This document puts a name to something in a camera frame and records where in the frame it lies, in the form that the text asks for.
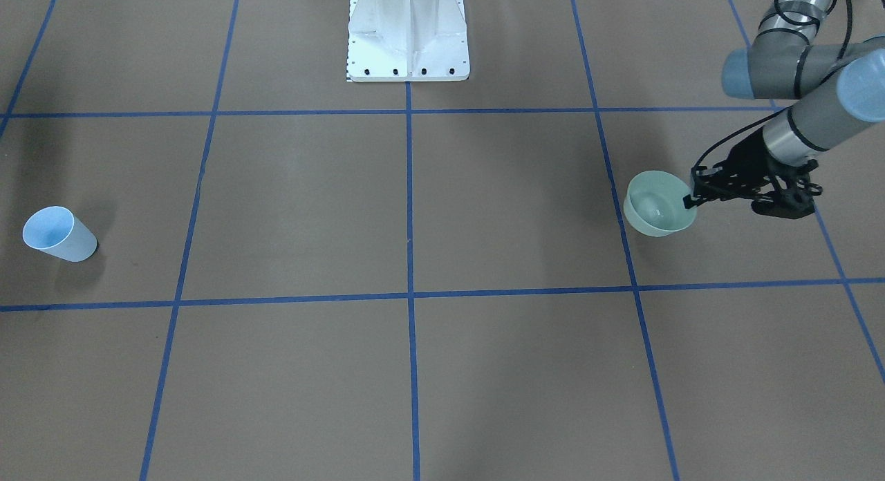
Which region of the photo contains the light blue plastic cup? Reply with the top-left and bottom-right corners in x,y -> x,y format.
22,206 -> 98,263

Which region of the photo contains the mint green bowl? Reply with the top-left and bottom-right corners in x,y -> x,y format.
622,170 -> 698,236

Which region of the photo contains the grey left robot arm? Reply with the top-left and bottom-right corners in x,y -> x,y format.
683,0 -> 884,219

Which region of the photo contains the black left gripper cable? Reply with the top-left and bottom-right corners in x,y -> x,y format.
691,108 -> 789,174

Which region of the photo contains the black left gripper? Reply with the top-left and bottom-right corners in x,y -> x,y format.
683,129 -> 794,209

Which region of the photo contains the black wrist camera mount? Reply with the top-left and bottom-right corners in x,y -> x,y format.
750,159 -> 823,220

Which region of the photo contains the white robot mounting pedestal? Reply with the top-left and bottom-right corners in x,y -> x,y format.
346,0 -> 471,82

